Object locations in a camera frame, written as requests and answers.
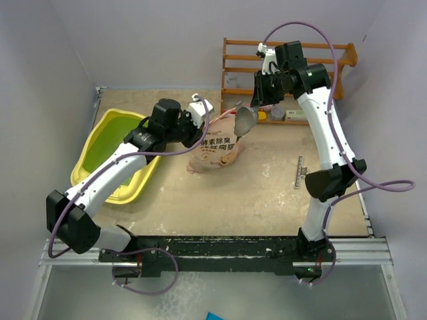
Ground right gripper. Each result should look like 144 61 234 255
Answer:
252 69 292 107

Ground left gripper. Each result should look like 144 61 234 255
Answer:
164 109 205 150

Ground pink cat litter bag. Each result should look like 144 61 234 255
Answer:
187 108 245 173

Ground silver metal scoop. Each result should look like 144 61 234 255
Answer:
234 107 258 137

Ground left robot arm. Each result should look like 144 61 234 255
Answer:
46 94 214 261

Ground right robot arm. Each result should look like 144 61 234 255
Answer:
250 41 366 261

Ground green white box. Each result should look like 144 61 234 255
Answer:
286 109 307 121

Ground yellow green litter box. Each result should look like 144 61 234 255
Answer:
70 109 161 205

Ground clear round jar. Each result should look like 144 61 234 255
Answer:
270 105 286 121

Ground grey ruler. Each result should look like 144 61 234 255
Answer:
294 155 308 189

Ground orange wooden shelf rack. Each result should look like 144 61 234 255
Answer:
220 38 358 125

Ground blue object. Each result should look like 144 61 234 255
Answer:
205 312 224 320

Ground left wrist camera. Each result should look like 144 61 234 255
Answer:
186 93 214 129

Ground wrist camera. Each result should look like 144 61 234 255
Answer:
256 42 280 75
186 93 214 129

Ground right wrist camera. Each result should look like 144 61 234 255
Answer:
256 42 280 75

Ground black base frame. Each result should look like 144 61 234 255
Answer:
99 234 336 279

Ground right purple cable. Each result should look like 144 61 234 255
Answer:
262 21 416 287

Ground aluminium rail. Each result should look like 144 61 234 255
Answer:
332 238 393 265

